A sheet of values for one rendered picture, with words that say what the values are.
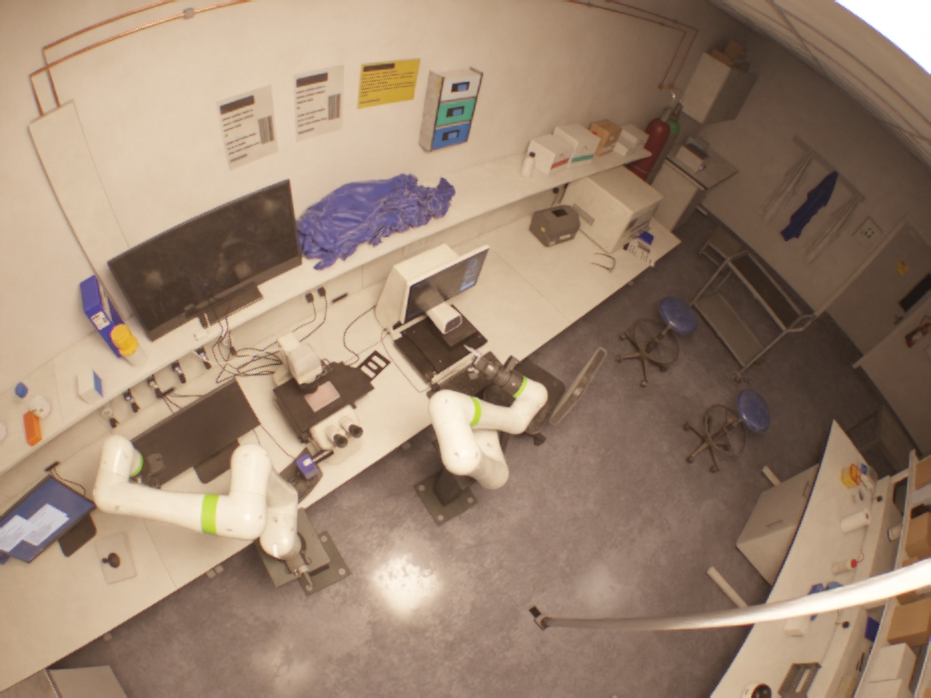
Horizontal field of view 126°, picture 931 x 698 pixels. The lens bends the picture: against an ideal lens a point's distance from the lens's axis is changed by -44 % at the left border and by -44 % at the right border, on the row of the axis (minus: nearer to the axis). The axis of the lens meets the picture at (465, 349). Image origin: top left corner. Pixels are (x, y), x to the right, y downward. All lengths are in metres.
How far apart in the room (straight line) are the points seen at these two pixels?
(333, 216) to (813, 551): 3.17
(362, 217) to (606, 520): 2.38
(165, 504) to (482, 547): 1.92
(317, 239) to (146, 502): 1.21
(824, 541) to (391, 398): 2.75
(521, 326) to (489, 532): 1.27
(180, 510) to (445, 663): 1.82
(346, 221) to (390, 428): 0.95
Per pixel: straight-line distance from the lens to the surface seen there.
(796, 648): 2.77
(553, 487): 2.89
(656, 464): 3.36
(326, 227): 1.85
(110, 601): 2.22
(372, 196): 1.95
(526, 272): 2.74
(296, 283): 1.81
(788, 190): 6.07
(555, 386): 2.62
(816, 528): 3.02
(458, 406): 1.34
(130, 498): 1.30
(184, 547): 2.03
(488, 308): 2.45
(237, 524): 1.20
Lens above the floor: 2.58
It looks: 54 degrees down
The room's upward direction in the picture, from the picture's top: 18 degrees clockwise
